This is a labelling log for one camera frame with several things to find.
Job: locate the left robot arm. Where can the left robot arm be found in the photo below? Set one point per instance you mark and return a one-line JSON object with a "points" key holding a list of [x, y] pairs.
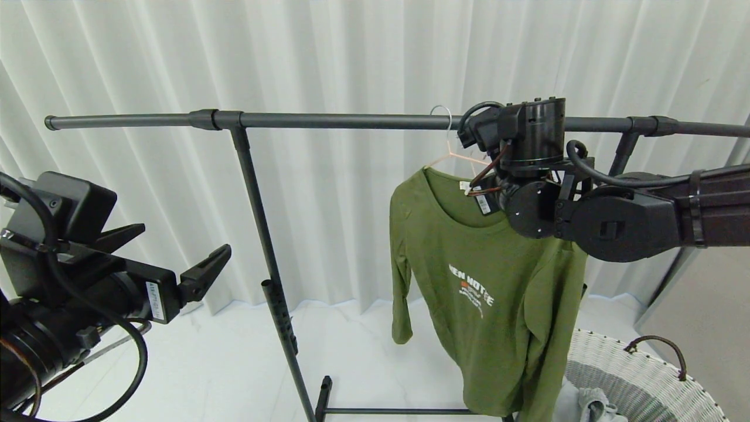
{"points": [[37, 384]]}

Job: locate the white curtain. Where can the white curtain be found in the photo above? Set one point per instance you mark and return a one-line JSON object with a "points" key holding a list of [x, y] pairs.
{"points": [[322, 53]]}

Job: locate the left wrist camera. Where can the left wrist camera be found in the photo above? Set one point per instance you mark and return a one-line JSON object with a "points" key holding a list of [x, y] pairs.
{"points": [[70, 205]]}

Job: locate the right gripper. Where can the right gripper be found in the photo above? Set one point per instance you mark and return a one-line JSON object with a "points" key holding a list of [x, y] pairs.
{"points": [[530, 211]]}

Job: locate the black clothes rack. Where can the black clothes rack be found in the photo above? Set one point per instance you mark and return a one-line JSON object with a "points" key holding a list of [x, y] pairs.
{"points": [[322, 121]]}

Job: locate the pale grey garment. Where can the pale grey garment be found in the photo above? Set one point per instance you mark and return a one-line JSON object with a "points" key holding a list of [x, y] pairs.
{"points": [[592, 404]]}

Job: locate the pink clothes hanger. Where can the pink clothes hanger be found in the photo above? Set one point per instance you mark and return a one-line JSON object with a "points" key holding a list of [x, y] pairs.
{"points": [[449, 146]]}

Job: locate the white laundry basket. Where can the white laundry basket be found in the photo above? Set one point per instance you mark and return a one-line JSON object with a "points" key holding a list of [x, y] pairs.
{"points": [[644, 375]]}

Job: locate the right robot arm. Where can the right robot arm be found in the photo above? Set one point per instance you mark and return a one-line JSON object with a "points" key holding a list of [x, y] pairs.
{"points": [[633, 223]]}

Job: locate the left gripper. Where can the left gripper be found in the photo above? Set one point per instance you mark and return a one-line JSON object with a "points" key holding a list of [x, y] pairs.
{"points": [[117, 299]]}

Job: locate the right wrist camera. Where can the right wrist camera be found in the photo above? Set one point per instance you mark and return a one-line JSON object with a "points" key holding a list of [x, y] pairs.
{"points": [[480, 126]]}

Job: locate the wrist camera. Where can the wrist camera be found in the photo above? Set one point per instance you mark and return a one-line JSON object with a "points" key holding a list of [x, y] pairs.
{"points": [[480, 126], [70, 205]]}

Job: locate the green sleeveless shirt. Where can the green sleeveless shirt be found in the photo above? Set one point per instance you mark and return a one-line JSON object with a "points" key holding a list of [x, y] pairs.
{"points": [[498, 328]]}

